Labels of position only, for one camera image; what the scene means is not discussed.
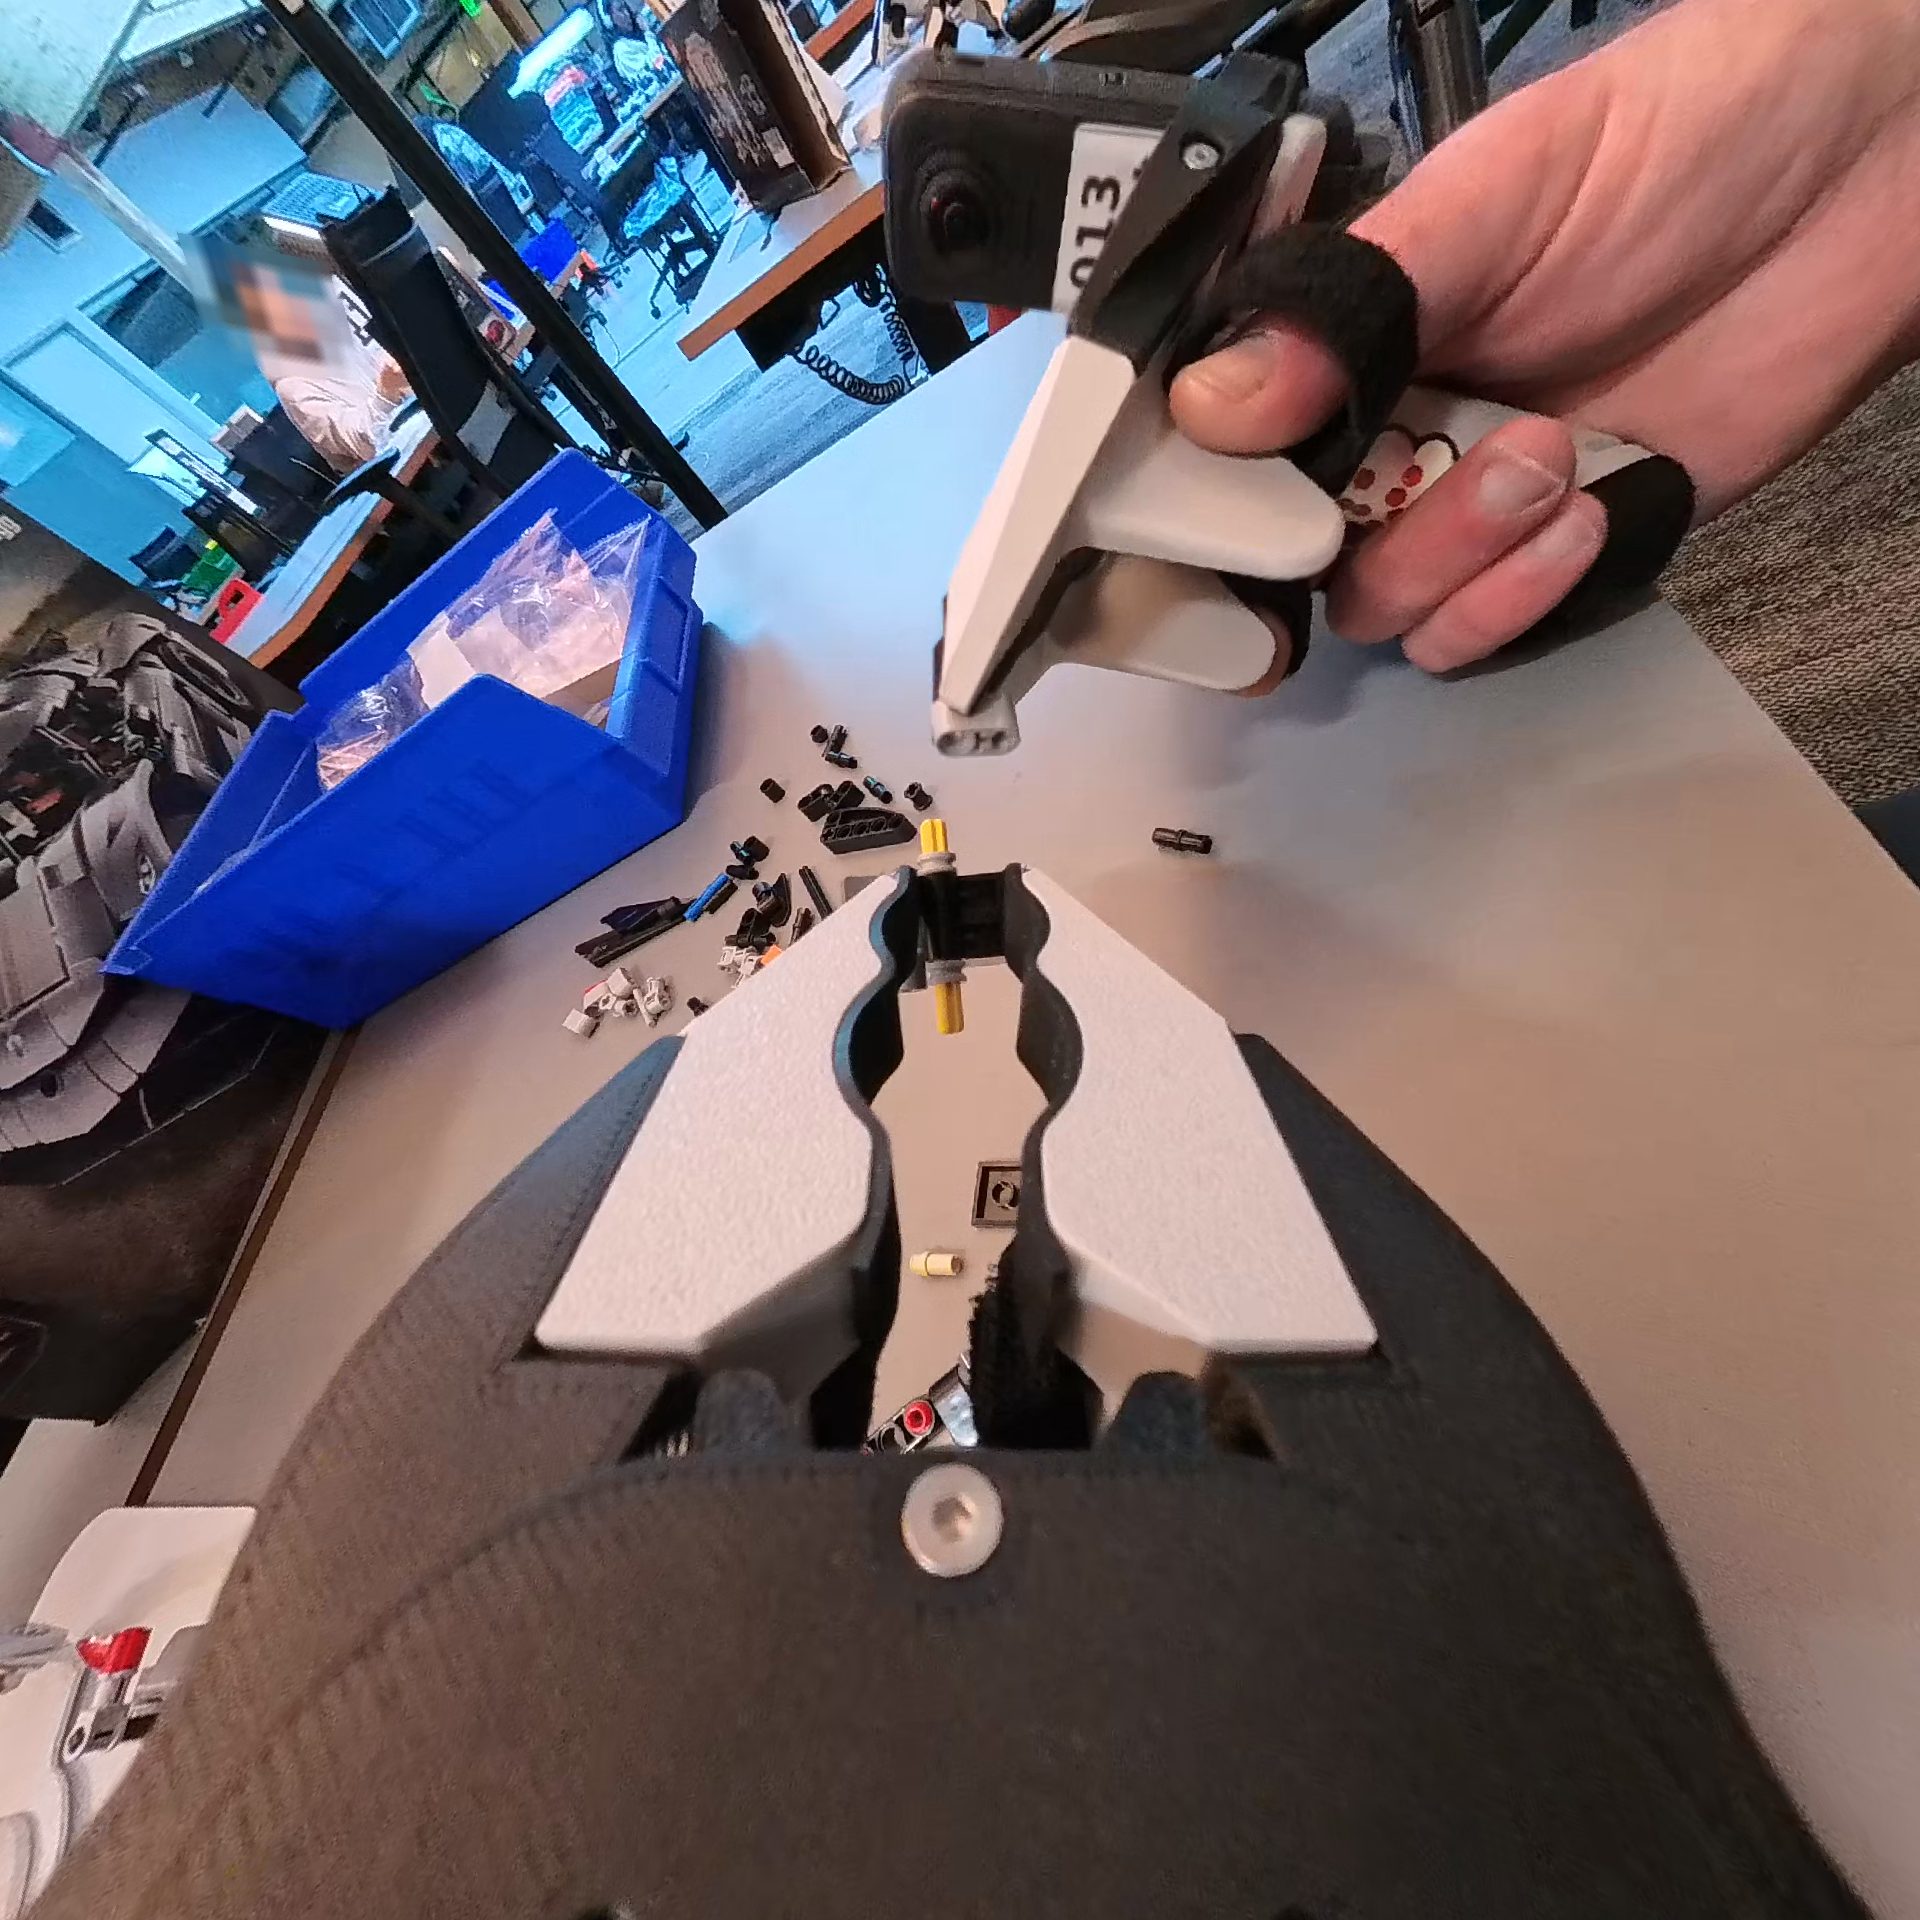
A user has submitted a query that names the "cardboard box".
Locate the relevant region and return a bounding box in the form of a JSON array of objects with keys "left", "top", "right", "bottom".
[{"left": 661, "top": 0, "right": 853, "bottom": 215}]

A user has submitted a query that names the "partly built lego car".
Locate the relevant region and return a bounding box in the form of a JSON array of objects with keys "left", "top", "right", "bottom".
[{"left": 0, "top": 1620, "right": 202, "bottom": 1765}]

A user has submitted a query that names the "brown wooden desk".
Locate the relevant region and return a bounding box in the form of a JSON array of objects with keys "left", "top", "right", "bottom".
[
  {"left": 678, "top": 171, "right": 940, "bottom": 368},
  {"left": 223, "top": 421, "right": 453, "bottom": 669}
]

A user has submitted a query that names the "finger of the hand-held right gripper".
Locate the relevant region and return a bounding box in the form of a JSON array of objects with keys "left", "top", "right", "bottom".
[
  {"left": 929, "top": 335, "right": 1346, "bottom": 717},
  {"left": 983, "top": 546, "right": 1298, "bottom": 712}
]

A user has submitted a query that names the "blue plastic bin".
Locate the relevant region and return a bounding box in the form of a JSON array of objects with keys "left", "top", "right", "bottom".
[{"left": 103, "top": 448, "right": 706, "bottom": 1033}]

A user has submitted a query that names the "person's right hand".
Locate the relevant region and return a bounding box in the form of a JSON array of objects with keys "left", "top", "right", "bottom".
[{"left": 1168, "top": 59, "right": 1920, "bottom": 676}]

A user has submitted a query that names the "pile of lego pieces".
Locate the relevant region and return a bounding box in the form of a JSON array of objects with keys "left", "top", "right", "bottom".
[{"left": 566, "top": 724, "right": 935, "bottom": 1045}]

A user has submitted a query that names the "black coiled cable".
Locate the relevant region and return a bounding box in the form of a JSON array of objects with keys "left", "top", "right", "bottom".
[{"left": 791, "top": 293, "right": 927, "bottom": 404}]

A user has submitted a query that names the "black grey lego assembly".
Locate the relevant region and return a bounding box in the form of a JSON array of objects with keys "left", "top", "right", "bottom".
[{"left": 866, "top": 1372, "right": 985, "bottom": 1455}]

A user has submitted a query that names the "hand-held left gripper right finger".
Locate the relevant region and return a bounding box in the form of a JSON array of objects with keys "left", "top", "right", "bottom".
[{"left": 997, "top": 861, "right": 1376, "bottom": 1449}]

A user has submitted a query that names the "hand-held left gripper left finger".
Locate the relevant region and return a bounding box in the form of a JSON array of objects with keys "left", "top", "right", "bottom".
[{"left": 532, "top": 871, "right": 917, "bottom": 1449}]

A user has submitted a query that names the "white rounded board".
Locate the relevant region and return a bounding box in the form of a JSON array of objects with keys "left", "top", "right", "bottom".
[{"left": 0, "top": 1504, "right": 261, "bottom": 1920}]

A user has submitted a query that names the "lego set box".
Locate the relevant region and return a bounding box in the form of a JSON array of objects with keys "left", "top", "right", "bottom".
[{"left": 0, "top": 503, "right": 353, "bottom": 1427}]

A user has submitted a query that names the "yellow axle lego assembly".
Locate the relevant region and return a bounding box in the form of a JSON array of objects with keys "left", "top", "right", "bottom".
[{"left": 908, "top": 816, "right": 1009, "bottom": 1039}]

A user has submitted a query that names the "black metal stand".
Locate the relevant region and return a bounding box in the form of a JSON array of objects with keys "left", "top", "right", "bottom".
[{"left": 263, "top": 0, "right": 730, "bottom": 530}]

